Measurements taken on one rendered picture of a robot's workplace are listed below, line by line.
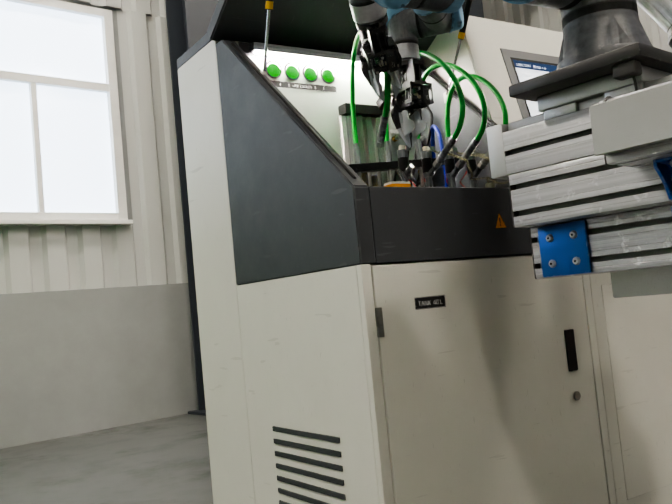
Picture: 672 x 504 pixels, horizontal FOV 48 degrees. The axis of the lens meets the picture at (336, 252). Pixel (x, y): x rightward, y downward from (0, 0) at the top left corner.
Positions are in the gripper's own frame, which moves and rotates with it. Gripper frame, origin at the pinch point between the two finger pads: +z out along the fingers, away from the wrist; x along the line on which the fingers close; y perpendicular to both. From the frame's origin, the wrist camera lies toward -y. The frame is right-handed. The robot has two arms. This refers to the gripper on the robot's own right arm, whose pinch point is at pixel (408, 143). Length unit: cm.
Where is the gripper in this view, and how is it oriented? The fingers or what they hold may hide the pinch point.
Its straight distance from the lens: 194.3
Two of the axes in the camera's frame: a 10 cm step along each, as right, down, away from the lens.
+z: 1.0, 9.9, -0.7
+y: 5.4, -1.1, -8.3
